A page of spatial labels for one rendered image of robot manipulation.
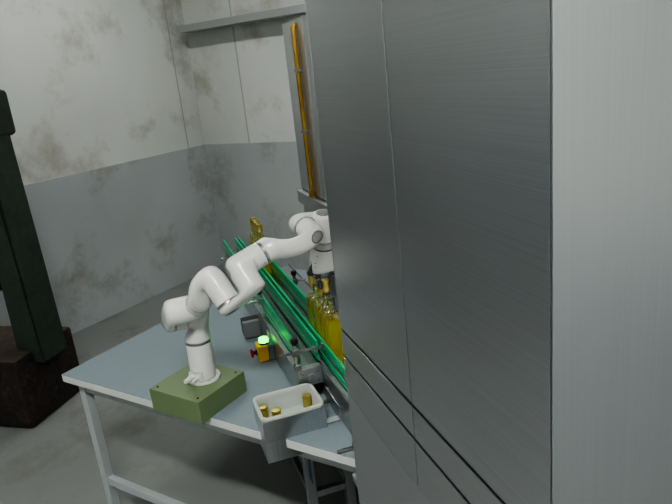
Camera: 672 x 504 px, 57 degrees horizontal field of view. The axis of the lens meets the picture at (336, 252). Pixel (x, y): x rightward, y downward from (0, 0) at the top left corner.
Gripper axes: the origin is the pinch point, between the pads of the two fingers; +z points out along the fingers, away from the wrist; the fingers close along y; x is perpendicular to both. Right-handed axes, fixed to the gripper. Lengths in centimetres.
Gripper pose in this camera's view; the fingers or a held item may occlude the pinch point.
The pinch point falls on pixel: (324, 282)
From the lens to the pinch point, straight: 224.2
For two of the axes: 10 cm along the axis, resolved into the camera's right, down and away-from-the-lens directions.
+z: 0.1, 8.6, 5.1
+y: -9.4, 1.9, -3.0
